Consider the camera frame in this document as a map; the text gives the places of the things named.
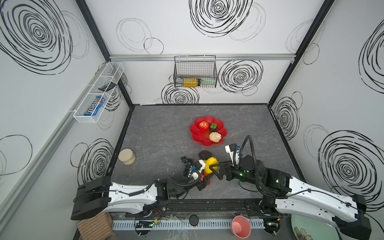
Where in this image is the yellow lemon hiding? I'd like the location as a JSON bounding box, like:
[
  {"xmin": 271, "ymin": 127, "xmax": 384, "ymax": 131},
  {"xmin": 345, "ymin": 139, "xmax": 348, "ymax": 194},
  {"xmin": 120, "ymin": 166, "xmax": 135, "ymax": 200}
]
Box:
[{"xmin": 204, "ymin": 157, "xmax": 219, "ymax": 176}]

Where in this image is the cream starfruit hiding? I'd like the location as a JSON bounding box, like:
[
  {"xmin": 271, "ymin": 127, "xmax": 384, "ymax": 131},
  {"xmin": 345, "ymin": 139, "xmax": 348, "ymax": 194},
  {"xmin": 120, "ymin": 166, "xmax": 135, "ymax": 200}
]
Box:
[{"xmin": 209, "ymin": 132, "xmax": 222, "ymax": 143}]

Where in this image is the red flower fruit bowl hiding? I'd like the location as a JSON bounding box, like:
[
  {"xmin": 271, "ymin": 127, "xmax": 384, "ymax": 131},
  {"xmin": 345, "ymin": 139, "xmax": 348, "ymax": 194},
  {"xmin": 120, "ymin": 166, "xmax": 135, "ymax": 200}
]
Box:
[{"xmin": 190, "ymin": 116, "xmax": 228, "ymax": 147}]

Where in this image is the dark mangosteen with green leaves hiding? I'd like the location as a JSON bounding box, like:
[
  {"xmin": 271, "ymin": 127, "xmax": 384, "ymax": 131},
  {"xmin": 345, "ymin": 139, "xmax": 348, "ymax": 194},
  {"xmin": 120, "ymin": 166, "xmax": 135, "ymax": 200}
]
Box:
[{"xmin": 209, "ymin": 123, "xmax": 218, "ymax": 132}]

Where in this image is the red apple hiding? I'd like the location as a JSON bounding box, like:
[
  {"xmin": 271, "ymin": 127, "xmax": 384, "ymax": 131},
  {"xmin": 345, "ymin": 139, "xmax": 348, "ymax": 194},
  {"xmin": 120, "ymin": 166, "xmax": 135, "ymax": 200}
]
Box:
[{"xmin": 199, "ymin": 121, "xmax": 210, "ymax": 133}]

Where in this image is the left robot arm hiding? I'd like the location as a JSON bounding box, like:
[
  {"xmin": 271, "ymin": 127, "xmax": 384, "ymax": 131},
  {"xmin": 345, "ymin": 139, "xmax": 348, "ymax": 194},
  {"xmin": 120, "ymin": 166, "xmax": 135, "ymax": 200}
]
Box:
[{"xmin": 71, "ymin": 170, "xmax": 213, "ymax": 221}]

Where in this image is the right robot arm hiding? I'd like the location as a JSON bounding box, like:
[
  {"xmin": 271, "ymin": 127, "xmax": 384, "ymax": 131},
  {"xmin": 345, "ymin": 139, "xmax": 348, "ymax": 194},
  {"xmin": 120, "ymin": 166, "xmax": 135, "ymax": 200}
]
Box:
[{"xmin": 209, "ymin": 155, "xmax": 372, "ymax": 240}]

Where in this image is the dark avocado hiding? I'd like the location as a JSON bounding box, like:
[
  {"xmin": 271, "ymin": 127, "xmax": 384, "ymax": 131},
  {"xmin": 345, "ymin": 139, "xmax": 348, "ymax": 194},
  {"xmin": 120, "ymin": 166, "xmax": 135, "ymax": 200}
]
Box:
[{"xmin": 199, "ymin": 151, "xmax": 213, "ymax": 161}]

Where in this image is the dark grape bunch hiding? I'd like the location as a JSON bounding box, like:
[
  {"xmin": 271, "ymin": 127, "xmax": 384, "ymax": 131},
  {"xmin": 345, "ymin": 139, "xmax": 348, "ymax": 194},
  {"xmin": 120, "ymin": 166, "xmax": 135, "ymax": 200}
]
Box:
[{"xmin": 180, "ymin": 156, "xmax": 196, "ymax": 177}]

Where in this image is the black round knob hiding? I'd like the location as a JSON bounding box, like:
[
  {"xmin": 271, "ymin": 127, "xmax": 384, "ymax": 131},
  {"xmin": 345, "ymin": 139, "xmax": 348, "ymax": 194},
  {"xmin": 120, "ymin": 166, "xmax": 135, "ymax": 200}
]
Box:
[{"xmin": 189, "ymin": 214, "xmax": 199, "ymax": 227}]

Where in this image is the pink cup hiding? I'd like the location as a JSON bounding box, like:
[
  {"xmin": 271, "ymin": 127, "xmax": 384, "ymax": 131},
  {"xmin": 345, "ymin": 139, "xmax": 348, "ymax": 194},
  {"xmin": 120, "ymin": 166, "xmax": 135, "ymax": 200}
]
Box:
[{"xmin": 231, "ymin": 216, "xmax": 252, "ymax": 239}]

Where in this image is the beige round container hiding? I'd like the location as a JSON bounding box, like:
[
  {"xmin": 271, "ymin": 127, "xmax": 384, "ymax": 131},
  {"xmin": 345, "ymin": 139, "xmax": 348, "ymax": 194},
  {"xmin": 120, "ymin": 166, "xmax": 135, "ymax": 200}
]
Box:
[{"xmin": 118, "ymin": 149, "xmax": 136, "ymax": 166}]

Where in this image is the green bottle in basket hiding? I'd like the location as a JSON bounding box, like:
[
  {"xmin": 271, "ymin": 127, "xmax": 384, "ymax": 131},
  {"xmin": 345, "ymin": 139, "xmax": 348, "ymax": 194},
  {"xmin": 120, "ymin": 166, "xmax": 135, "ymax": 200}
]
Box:
[{"xmin": 200, "ymin": 77, "xmax": 217, "ymax": 88}]

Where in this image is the yellow box in basket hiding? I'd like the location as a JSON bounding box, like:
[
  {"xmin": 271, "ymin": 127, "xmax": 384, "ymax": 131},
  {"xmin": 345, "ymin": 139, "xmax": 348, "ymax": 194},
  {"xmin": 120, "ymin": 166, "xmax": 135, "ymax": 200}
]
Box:
[{"xmin": 183, "ymin": 78, "xmax": 200, "ymax": 88}]

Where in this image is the green floral plate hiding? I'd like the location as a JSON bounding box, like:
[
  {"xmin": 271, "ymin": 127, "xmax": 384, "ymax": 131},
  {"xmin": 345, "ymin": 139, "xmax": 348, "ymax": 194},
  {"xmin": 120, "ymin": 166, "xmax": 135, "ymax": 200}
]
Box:
[{"xmin": 291, "ymin": 215, "xmax": 340, "ymax": 240}]

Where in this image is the brown woven mat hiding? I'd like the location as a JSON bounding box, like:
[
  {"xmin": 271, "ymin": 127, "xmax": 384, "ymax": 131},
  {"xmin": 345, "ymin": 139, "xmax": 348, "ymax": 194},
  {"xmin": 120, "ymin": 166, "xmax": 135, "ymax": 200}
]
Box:
[{"xmin": 77, "ymin": 213, "xmax": 117, "ymax": 240}]

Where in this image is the blue candy packet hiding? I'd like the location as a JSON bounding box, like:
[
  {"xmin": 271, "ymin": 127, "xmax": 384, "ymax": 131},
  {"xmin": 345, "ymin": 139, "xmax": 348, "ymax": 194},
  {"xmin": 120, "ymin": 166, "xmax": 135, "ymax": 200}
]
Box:
[{"xmin": 84, "ymin": 96, "xmax": 105, "ymax": 116}]

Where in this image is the black remote control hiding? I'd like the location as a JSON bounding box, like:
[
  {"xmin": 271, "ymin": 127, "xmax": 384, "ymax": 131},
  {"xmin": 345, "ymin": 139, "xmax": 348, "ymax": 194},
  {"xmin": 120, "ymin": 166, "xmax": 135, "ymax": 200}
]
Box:
[{"xmin": 98, "ymin": 83, "xmax": 117, "ymax": 92}]

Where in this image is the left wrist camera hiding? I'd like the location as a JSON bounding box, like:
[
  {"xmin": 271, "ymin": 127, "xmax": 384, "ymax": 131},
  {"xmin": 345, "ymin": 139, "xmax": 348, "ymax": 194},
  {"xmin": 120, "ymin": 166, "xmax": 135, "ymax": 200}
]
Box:
[{"xmin": 188, "ymin": 160, "xmax": 203, "ymax": 180}]

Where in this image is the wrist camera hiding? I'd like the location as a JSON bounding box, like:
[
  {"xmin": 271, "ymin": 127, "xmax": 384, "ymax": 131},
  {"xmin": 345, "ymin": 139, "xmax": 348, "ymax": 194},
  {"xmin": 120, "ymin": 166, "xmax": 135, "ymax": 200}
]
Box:
[
  {"xmin": 188, "ymin": 160, "xmax": 203, "ymax": 180},
  {"xmin": 225, "ymin": 144, "xmax": 242, "ymax": 167}
]

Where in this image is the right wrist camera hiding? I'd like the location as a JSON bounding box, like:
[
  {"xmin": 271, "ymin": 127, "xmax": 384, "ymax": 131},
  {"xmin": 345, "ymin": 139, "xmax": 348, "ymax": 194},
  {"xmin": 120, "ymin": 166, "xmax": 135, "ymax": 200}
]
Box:
[{"xmin": 225, "ymin": 144, "xmax": 242, "ymax": 167}]

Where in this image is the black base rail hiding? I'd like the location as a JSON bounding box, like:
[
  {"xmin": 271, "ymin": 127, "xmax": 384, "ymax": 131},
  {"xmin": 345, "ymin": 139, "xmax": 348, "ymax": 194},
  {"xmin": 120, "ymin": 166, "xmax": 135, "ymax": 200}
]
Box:
[{"xmin": 117, "ymin": 198, "xmax": 281, "ymax": 218}]

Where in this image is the white slotted cable duct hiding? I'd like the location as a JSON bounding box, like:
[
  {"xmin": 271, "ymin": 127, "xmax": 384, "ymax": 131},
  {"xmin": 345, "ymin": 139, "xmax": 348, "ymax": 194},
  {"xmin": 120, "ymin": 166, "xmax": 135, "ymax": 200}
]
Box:
[{"xmin": 111, "ymin": 218, "xmax": 266, "ymax": 231}]

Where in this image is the black wire basket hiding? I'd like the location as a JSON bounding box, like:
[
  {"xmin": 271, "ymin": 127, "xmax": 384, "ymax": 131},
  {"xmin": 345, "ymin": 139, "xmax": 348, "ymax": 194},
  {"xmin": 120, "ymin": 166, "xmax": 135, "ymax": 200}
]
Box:
[{"xmin": 173, "ymin": 55, "xmax": 218, "ymax": 88}]

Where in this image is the white wire shelf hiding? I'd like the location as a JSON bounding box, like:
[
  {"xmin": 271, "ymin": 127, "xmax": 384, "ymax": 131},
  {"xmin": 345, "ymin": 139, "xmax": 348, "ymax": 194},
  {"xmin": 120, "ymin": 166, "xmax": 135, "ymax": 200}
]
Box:
[{"xmin": 73, "ymin": 62, "xmax": 124, "ymax": 124}]

